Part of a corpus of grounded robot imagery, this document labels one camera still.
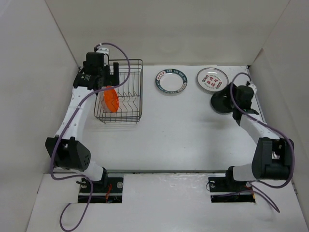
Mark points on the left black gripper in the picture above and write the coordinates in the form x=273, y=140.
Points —
x=112, y=79

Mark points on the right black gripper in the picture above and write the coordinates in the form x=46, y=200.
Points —
x=235, y=90

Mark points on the orange plate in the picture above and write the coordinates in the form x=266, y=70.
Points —
x=110, y=101

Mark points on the black plate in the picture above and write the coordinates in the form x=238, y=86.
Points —
x=221, y=101

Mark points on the white plate red characters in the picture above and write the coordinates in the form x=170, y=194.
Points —
x=212, y=80

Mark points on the white plate dark patterned rim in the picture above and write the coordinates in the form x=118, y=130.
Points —
x=171, y=81

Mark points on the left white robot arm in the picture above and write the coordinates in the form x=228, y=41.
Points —
x=65, y=148

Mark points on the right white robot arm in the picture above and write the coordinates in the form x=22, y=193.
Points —
x=274, y=158

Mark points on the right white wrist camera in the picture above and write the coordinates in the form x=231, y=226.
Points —
x=252, y=86

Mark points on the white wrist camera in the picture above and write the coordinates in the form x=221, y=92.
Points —
x=101, y=51
x=252, y=86

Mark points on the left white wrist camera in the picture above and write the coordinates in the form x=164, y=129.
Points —
x=101, y=51

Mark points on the grey wire dish rack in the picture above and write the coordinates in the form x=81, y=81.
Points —
x=129, y=94

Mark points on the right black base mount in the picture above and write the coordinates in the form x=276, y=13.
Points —
x=224, y=191

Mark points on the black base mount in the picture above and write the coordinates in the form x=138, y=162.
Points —
x=111, y=193
x=224, y=191

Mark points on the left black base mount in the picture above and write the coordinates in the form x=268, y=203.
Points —
x=111, y=193

